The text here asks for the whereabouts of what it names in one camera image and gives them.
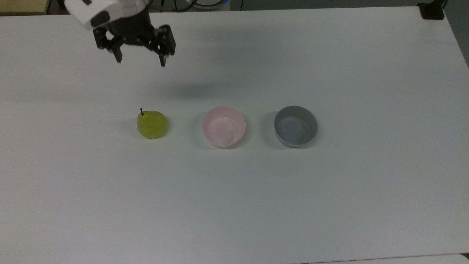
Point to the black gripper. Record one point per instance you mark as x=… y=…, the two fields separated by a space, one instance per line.
x=133 y=32

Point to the green pear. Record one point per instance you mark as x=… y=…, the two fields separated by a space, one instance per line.
x=152 y=125

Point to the pink bowl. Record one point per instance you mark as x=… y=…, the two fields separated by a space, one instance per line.
x=224 y=127

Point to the grey bowl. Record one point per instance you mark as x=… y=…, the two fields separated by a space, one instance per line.
x=295 y=128

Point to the yellow wooden furniture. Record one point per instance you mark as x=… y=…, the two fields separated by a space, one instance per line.
x=22 y=6

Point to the black table clamp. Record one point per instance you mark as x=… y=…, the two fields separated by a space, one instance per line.
x=431 y=11

